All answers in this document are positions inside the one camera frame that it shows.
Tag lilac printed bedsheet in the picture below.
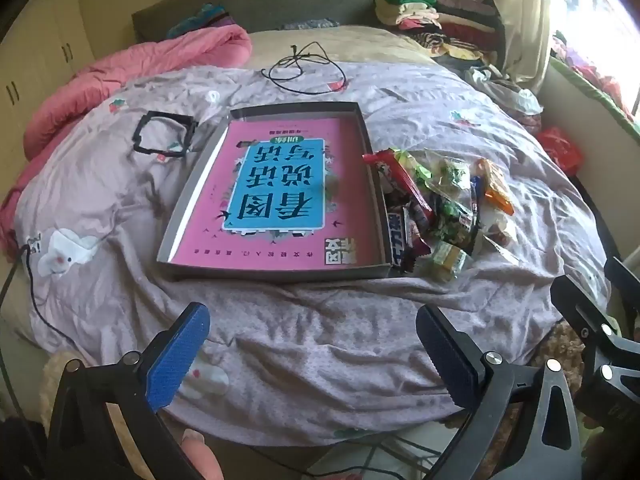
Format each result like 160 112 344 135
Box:
12 60 611 436

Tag pink quilt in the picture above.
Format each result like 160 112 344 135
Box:
0 25 253 261

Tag person's left hand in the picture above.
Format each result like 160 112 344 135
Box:
181 429 224 480

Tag white plastic bag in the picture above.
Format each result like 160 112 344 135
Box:
465 65 543 116

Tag beige mattress sheet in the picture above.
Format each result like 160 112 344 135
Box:
247 25 441 68

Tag teal striped cloth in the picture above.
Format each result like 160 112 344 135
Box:
167 4 241 38

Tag grey headboard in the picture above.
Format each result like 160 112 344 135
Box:
131 0 388 43

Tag black square frame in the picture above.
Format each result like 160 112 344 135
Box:
132 110 198 158

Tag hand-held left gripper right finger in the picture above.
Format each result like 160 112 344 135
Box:
416 304 586 480

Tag thin black power cable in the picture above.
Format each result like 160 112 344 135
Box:
0 242 86 361

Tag red plastic bag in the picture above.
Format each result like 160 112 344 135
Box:
537 127 586 176

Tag blue floral cloth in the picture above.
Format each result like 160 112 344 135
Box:
280 17 341 31

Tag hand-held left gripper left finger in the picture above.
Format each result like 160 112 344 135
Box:
45 302 211 480

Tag grey cardboard box tray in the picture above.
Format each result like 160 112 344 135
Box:
156 101 393 283

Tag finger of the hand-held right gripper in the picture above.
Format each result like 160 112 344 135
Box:
604 257 640 321
550 274 640 378

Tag pink book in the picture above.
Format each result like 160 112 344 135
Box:
170 112 388 268

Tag heap of folded clothes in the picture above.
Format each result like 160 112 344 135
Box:
375 0 506 63

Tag window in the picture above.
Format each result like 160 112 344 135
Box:
565 0 640 51

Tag cream curtain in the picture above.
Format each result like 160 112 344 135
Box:
492 0 561 91

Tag cream wardrobe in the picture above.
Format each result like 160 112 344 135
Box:
0 0 96 126

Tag pile of snack packets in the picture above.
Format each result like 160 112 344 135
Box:
362 147 518 278

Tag colourful cloth heap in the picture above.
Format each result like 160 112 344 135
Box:
552 30 640 111

